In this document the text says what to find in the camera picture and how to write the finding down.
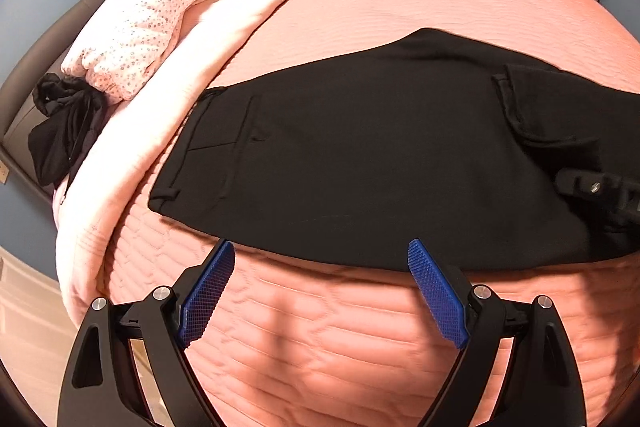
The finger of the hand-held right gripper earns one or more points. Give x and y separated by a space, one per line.
597 194

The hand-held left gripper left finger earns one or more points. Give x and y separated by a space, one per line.
207 288

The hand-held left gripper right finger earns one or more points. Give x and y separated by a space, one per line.
437 294

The black pants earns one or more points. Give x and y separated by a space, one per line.
380 147

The salmon quilted bedspread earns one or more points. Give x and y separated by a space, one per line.
380 307

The pale pink folded blanket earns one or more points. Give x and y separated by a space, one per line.
165 117

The black crumpled garment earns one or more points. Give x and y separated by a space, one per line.
62 132

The pink dotted pillow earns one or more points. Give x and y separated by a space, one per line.
150 22

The dark grey headboard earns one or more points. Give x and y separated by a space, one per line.
65 42

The wall outlet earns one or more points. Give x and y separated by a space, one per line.
3 174

